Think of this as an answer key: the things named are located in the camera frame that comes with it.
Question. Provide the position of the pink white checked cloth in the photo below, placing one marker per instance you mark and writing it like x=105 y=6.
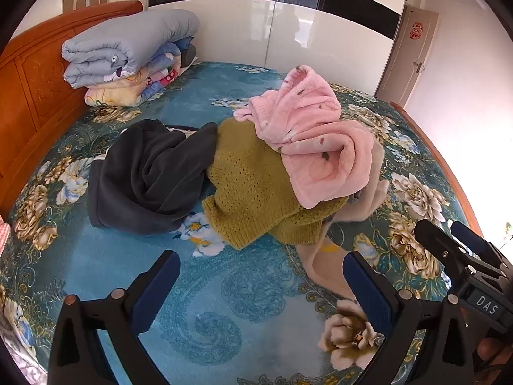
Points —
x=3 y=234

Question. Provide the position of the white and black wardrobe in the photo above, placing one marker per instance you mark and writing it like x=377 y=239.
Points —
x=248 y=32

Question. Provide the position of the pink floral fleece pants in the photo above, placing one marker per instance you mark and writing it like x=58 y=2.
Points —
x=316 y=140

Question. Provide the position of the beige room door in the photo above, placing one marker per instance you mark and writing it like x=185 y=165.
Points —
x=404 y=60

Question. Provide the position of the red door decoration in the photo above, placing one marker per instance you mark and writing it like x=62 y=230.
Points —
x=417 y=31

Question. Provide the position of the wooden bed headboard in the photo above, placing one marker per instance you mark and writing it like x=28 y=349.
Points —
x=36 y=100

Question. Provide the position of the folded floral blanket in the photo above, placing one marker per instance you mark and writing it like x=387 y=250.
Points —
x=120 y=93

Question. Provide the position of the olive knit sweater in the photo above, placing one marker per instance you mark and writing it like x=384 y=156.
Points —
x=248 y=184

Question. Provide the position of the person's right hand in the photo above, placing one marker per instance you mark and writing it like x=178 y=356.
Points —
x=492 y=351

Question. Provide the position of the dark folded cloth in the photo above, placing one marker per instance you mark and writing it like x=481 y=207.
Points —
x=189 y=56

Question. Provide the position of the folded blue-grey quilt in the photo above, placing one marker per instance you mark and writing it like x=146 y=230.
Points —
x=128 y=44

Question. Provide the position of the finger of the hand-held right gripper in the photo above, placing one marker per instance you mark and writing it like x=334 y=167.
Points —
x=445 y=244
x=473 y=240

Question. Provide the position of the dark grey garment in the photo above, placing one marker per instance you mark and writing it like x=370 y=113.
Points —
x=144 y=184

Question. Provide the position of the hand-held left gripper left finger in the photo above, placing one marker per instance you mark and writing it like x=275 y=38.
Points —
x=156 y=288

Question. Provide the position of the beige fleece garment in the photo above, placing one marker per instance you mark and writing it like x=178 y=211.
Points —
x=320 y=266

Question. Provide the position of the teal floral bedspread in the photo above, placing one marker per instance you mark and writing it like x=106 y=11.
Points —
x=248 y=284

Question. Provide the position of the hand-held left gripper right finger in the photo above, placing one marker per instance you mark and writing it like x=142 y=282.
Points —
x=368 y=292

